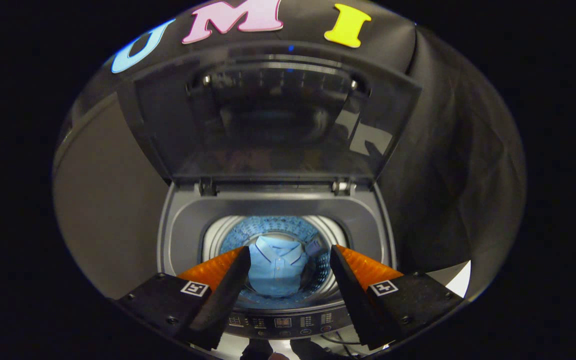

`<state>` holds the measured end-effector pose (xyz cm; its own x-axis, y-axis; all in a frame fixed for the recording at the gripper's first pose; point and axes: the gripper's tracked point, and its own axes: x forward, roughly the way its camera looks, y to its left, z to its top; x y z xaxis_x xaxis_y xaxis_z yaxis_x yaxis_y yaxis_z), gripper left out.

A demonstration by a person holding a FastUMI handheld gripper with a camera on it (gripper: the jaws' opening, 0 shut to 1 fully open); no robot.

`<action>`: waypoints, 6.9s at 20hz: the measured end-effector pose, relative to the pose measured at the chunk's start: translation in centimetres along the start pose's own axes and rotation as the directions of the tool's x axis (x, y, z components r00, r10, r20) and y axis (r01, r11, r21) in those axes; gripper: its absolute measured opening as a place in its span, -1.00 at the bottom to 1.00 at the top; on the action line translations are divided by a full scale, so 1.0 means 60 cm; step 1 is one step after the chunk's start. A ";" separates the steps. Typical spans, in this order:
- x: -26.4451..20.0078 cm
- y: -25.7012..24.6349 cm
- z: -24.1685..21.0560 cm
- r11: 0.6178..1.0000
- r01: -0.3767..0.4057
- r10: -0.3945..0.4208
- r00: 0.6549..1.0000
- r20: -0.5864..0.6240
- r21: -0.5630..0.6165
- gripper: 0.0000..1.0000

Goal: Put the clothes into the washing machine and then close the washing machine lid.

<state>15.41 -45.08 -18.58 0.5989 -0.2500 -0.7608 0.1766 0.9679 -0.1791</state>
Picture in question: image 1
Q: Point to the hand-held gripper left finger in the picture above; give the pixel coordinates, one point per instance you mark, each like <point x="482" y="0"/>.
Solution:
<point x="225" y="300"/>

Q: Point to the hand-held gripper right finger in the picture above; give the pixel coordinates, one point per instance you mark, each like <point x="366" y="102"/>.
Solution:
<point x="353" y="300"/>

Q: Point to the light blue polo shirt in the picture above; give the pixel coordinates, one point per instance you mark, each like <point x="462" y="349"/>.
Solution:
<point x="275" y="265"/>

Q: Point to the person's dark shoe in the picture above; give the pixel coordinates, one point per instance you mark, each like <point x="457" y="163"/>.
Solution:
<point x="257" y="350"/>
<point x="308" y="351"/>

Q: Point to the black backdrop cloth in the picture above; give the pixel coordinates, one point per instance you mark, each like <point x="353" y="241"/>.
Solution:
<point x="458" y="175"/>

